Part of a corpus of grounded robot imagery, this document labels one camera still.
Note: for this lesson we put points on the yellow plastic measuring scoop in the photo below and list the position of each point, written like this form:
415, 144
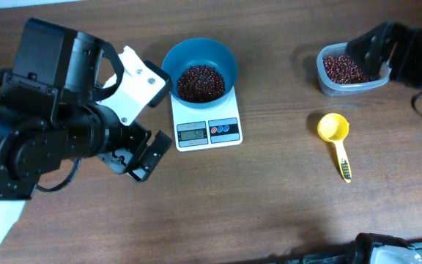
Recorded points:
334, 128

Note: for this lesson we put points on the red beans in bowl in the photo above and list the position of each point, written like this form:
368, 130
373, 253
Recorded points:
200, 84

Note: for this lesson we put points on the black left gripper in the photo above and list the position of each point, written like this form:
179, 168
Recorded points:
150, 172

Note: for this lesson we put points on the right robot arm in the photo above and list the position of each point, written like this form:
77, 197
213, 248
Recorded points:
400, 47

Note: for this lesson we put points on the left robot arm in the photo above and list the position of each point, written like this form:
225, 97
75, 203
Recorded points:
71, 96

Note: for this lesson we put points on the white digital kitchen scale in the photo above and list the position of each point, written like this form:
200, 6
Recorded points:
207, 125

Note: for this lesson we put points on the clear plastic bean container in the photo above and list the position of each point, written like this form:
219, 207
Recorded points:
331, 88

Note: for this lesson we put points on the blue plastic bowl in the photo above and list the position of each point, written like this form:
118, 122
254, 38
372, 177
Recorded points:
201, 51

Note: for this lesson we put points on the red beans pile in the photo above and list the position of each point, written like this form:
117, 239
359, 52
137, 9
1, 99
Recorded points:
343, 70

